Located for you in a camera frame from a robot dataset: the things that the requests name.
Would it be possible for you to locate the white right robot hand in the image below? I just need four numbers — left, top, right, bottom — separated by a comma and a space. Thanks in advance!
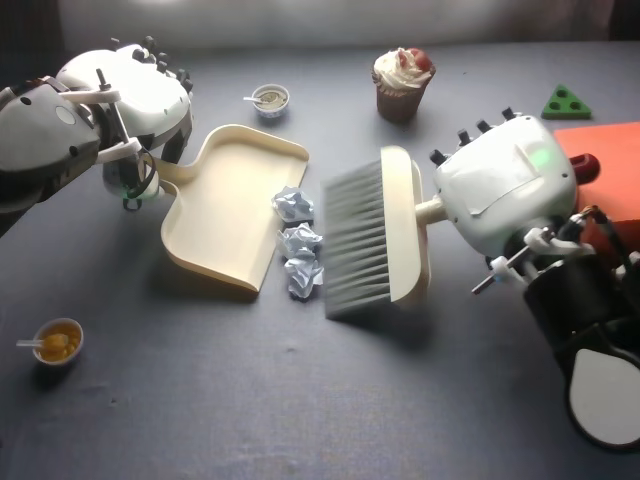
428, 105, 579, 259

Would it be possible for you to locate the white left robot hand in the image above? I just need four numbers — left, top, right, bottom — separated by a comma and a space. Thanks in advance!
54, 35, 196, 212

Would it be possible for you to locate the cream plastic dustpan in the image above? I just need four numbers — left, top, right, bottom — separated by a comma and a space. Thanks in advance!
149, 123, 310, 303

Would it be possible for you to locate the green triangle block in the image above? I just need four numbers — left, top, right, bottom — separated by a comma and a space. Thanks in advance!
540, 83, 594, 121

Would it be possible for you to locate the orange box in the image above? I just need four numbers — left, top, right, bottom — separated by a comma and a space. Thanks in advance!
553, 121, 640, 274

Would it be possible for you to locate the small bowl with pale soup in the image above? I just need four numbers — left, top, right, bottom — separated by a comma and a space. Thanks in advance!
243, 83, 291, 121

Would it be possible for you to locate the toy cupcake with red hearts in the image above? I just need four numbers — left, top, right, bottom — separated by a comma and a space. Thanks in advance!
370, 47, 437, 123

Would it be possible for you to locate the white backdrop sheet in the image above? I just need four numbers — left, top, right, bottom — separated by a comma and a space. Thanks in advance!
57, 0, 614, 49

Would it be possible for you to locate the crumpled white paper ball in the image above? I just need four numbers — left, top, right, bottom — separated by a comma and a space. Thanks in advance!
271, 185, 316, 224
276, 223, 326, 259
283, 252, 326, 301

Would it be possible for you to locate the small bowl with yellow corn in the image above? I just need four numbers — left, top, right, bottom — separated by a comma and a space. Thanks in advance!
15, 317, 85, 369

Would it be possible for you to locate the grey table cloth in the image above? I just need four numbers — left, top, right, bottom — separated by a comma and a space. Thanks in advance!
0, 39, 640, 480

